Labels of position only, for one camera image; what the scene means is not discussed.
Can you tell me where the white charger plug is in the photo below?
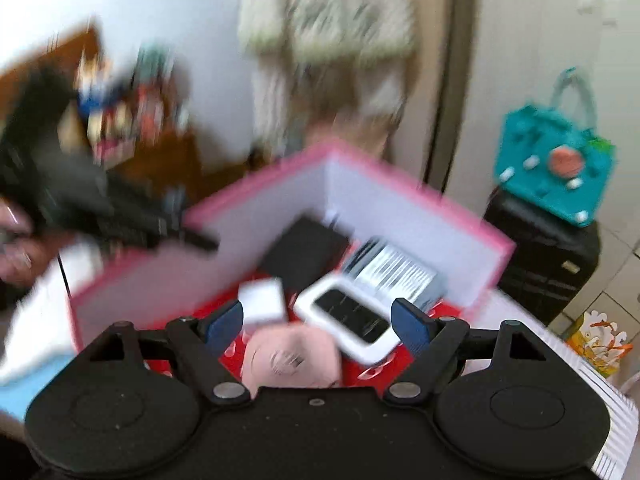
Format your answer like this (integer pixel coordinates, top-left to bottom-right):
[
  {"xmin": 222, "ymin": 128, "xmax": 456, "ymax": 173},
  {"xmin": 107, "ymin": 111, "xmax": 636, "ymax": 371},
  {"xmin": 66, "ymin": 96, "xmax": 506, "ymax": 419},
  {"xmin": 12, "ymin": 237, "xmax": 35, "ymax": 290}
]
[{"xmin": 237, "ymin": 277, "xmax": 286, "ymax": 323}]

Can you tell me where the teal felt handbag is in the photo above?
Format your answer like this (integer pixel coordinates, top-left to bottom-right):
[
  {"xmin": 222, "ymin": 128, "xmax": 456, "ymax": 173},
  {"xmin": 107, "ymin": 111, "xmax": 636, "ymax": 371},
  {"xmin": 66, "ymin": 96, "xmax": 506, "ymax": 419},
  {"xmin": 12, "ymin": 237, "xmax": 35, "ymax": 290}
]
[{"xmin": 494, "ymin": 67, "xmax": 617, "ymax": 228}]

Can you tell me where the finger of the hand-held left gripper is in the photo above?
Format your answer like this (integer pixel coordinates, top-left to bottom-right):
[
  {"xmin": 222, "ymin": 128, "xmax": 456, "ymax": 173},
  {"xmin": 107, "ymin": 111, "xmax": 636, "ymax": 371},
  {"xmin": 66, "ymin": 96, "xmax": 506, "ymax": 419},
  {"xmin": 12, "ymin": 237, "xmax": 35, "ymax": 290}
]
[{"xmin": 160, "ymin": 192, "xmax": 221, "ymax": 254}]

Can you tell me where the striped white cloth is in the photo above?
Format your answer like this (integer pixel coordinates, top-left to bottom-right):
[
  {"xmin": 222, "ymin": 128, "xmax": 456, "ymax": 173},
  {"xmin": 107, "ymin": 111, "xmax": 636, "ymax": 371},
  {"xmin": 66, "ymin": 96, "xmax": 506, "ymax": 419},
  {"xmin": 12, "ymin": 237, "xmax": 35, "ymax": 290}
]
[{"xmin": 0, "ymin": 240, "xmax": 635, "ymax": 480}]

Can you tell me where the pink cardboard box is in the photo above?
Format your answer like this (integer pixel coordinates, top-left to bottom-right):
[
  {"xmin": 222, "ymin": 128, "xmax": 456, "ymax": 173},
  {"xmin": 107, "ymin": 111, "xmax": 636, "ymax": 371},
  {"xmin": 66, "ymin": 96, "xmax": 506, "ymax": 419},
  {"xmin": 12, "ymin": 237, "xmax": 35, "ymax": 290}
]
[{"xmin": 67, "ymin": 140, "xmax": 517, "ymax": 396}]

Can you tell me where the cream knitted cardigan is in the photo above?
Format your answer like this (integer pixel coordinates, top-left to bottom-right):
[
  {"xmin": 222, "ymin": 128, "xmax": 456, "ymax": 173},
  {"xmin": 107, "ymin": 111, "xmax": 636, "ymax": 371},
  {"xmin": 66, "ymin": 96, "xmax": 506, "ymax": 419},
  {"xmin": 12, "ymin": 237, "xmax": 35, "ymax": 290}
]
[{"xmin": 237, "ymin": 0, "xmax": 418, "ymax": 161}]

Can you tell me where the beige three-door wardrobe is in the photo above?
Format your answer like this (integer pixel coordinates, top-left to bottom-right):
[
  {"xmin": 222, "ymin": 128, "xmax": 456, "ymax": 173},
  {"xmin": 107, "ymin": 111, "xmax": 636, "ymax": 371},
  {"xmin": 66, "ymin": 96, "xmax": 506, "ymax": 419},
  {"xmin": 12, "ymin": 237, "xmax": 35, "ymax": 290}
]
[{"xmin": 470, "ymin": 0, "xmax": 640, "ymax": 241}]

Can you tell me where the assorted colourful clutter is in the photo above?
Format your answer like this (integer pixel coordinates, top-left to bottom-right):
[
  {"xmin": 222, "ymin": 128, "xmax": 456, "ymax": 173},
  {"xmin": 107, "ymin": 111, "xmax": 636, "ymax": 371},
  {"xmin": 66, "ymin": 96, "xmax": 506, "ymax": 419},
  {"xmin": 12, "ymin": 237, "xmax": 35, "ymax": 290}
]
[{"xmin": 75, "ymin": 45, "xmax": 193, "ymax": 161}]

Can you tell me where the black suitcase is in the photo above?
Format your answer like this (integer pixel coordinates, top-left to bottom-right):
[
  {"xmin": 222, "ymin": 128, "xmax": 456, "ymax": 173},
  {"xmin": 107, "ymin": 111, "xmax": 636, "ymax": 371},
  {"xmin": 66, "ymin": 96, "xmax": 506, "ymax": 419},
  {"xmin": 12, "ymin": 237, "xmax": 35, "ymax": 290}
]
[{"xmin": 482, "ymin": 185, "xmax": 601, "ymax": 326}]

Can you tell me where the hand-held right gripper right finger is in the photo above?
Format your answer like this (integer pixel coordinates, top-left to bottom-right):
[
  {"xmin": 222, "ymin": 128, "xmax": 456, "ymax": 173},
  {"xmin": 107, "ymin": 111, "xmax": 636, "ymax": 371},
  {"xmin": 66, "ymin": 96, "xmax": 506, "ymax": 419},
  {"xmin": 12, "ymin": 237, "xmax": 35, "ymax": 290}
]
[{"xmin": 382, "ymin": 298, "xmax": 556, "ymax": 407}]

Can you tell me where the yellow printed paper bag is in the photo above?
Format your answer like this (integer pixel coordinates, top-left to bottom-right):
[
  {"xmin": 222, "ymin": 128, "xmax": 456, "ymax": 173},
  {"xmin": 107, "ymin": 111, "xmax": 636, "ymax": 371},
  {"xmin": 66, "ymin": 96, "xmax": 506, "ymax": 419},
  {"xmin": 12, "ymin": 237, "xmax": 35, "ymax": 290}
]
[{"xmin": 565, "ymin": 310, "xmax": 633, "ymax": 378}]

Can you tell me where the grey device with label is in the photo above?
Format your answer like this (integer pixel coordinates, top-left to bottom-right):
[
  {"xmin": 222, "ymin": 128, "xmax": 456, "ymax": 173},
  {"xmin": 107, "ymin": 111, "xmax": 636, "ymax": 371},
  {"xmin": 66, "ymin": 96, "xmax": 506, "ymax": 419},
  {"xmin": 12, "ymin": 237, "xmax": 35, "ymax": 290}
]
[{"xmin": 342, "ymin": 237, "xmax": 446, "ymax": 311}]

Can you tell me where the person's left hand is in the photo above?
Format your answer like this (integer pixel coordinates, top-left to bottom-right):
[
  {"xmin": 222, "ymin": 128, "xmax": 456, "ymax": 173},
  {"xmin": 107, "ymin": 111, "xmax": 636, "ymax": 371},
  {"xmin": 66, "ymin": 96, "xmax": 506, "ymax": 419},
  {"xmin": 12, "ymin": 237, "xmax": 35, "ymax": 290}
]
[{"xmin": 0, "ymin": 199, "xmax": 62, "ymax": 288}]

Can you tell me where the white device with dark screen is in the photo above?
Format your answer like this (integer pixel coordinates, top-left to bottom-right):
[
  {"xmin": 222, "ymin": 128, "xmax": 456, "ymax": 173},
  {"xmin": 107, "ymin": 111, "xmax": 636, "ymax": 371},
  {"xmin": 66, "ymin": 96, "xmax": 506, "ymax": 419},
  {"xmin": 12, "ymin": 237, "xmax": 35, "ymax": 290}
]
[{"xmin": 294, "ymin": 276, "xmax": 403, "ymax": 366}]

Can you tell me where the pink round compact case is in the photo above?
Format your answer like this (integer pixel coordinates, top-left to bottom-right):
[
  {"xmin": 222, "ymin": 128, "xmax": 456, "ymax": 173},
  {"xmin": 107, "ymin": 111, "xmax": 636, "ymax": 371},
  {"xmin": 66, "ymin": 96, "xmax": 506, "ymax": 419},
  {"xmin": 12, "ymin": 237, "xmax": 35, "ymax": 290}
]
[{"xmin": 242, "ymin": 322, "xmax": 343, "ymax": 391}]

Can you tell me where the black portable hard drive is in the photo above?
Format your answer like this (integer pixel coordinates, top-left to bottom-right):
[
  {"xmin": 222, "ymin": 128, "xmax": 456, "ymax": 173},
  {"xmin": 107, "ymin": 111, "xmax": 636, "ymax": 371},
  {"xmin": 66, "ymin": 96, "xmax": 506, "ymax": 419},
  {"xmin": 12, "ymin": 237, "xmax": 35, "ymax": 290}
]
[{"xmin": 257, "ymin": 215, "xmax": 351, "ymax": 293}]

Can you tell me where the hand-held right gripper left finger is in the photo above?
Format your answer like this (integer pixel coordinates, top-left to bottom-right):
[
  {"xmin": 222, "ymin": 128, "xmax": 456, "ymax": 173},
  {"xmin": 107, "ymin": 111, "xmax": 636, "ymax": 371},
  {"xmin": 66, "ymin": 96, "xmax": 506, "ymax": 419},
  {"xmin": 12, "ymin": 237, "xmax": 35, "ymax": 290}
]
[{"xmin": 75, "ymin": 300, "xmax": 256, "ymax": 407}]

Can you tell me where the red box with white print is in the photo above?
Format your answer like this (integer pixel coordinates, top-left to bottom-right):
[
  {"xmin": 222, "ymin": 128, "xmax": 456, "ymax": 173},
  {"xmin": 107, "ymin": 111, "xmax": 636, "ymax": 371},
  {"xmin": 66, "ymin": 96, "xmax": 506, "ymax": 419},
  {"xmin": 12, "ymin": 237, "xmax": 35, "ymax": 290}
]
[{"xmin": 145, "ymin": 265, "xmax": 431, "ymax": 396}]

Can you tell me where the brown wooden cabinet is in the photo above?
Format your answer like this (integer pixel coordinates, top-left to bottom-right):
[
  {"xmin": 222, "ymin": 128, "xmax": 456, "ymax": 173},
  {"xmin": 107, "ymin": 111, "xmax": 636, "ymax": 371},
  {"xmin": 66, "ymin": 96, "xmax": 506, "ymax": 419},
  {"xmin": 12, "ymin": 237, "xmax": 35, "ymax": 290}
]
[{"xmin": 0, "ymin": 25, "xmax": 251, "ymax": 201}]

